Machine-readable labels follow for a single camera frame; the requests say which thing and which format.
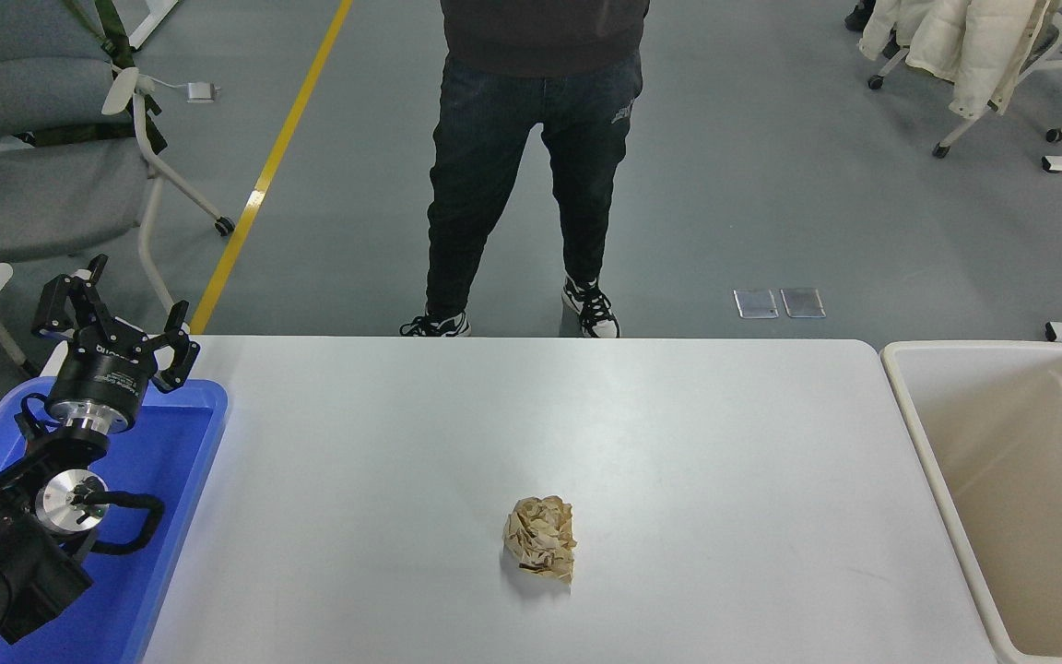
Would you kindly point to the grey office chair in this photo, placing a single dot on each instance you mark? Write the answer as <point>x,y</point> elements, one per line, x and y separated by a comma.
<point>33,194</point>

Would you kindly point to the clear floor plate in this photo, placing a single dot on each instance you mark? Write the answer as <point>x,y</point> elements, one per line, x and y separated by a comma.
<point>756,303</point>
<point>803,302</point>

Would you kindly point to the cream white jacket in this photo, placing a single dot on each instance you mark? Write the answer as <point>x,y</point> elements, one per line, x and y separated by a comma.
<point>964,46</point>

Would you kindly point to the tan paper ball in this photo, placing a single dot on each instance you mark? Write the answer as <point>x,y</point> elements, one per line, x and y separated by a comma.
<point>542,539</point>

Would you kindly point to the person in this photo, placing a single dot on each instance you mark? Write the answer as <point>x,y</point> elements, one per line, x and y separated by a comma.
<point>531,138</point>
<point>860,14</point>

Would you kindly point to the large pale plastic bin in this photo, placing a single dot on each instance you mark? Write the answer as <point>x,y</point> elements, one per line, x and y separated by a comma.
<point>983,397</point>

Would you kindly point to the white desk leg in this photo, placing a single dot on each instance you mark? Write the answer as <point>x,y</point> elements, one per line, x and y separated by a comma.
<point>151,20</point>

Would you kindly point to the white power adapter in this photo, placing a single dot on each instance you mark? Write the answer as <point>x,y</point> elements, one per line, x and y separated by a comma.
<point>201,90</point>

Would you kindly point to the blue plastic tray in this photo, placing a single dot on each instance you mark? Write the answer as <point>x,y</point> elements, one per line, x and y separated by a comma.
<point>171,480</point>

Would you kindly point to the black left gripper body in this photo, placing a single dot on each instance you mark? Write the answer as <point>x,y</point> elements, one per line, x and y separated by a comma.
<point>102,378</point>

